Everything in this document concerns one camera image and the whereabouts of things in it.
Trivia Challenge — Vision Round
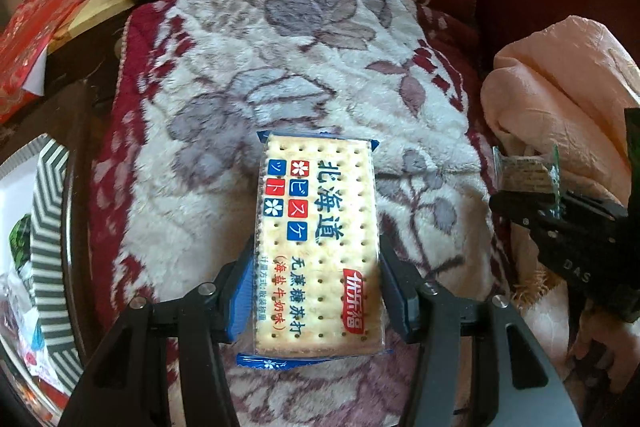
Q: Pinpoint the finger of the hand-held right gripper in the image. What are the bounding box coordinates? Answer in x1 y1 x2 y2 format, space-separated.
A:
562 193 629 221
489 189 557 234

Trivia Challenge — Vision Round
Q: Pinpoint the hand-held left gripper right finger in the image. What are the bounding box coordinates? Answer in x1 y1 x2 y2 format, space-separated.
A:
377 234 583 427

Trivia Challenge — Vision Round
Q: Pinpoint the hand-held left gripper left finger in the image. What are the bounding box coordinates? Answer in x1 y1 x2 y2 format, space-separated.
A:
60 234 256 427

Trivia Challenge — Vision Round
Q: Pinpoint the green clear cookie packet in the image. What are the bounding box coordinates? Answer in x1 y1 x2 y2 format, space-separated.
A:
492 144 566 215

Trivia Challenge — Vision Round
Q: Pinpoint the white blue cracker packet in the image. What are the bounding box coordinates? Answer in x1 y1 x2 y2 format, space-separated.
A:
235 130 396 370

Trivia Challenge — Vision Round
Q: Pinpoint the striped cardboard box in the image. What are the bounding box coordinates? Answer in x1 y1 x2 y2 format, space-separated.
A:
0 134 86 400

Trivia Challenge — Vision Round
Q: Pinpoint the clear plastic snack bag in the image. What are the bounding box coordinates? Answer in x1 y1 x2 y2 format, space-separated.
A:
0 272 46 378

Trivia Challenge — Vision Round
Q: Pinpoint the person's right hand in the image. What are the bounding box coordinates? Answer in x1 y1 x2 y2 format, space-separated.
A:
565 304 640 395

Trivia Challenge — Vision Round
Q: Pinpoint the peach fleece blanket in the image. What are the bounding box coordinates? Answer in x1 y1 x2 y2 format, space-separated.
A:
480 14 640 408

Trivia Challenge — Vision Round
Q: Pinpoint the blue snack packet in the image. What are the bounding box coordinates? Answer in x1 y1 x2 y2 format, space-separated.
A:
22 322 48 353

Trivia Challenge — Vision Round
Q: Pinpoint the dark green snack packet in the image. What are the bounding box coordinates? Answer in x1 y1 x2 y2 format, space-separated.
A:
7 214 36 278

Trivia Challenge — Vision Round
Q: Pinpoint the floral plush blanket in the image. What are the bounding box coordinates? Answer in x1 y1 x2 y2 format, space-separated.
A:
87 0 531 427

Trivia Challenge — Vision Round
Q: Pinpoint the wooden table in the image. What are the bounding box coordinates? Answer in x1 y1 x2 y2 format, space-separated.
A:
45 0 136 52

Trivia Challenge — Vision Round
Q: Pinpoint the red printed table cover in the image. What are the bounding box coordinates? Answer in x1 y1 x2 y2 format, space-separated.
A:
0 0 126 122

